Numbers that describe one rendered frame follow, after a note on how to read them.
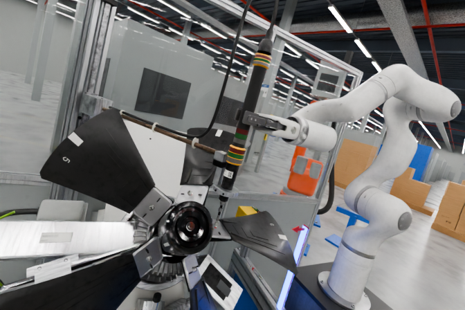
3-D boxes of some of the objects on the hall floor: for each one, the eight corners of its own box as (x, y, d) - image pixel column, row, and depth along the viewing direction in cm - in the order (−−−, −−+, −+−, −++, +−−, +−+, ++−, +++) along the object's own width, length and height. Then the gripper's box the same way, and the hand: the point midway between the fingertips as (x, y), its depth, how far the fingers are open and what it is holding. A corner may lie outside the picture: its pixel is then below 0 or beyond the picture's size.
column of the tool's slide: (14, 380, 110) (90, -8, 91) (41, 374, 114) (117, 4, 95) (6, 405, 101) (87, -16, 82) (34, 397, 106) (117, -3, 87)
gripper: (279, 113, 75) (230, 98, 66) (317, 122, 60) (261, 104, 51) (272, 135, 75) (223, 124, 67) (308, 149, 61) (252, 136, 52)
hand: (245, 117), depth 60 cm, fingers closed on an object, 4 cm apart
